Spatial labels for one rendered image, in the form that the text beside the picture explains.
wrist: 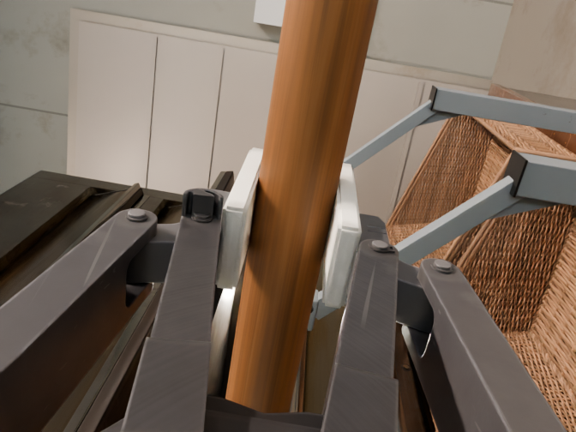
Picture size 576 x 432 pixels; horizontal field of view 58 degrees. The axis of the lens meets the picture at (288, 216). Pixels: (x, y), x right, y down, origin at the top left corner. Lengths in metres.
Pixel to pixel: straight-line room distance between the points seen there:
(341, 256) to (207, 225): 0.04
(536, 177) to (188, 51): 3.25
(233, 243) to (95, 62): 3.77
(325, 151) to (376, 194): 3.61
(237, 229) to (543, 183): 0.49
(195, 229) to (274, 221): 0.04
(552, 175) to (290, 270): 0.46
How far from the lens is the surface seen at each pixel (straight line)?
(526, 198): 0.65
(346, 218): 0.17
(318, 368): 1.20
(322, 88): 0.17
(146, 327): 0.97
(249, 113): 3.68
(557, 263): 1.29
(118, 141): 3.94
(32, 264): 1.48
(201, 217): 0.16
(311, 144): 0.18
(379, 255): 0.16
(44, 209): 1.77
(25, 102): 4.23
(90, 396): 0.86
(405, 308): 0.16
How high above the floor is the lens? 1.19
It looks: level
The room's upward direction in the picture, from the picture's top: 80 degrees counter-clockwise
